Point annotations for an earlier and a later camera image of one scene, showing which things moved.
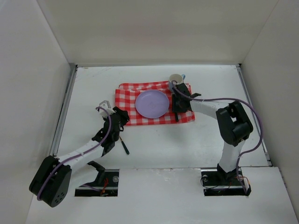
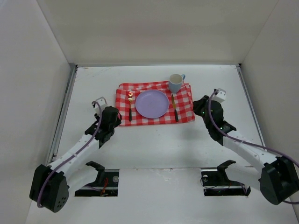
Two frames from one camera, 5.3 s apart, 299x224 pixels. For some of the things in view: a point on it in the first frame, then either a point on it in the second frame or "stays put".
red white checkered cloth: [125, 97] stays put
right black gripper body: [176, 107] → [199, 106]
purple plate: [152, 104] stays put
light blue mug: [174, 79] stays put
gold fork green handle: [125, 147] → [130, 94]
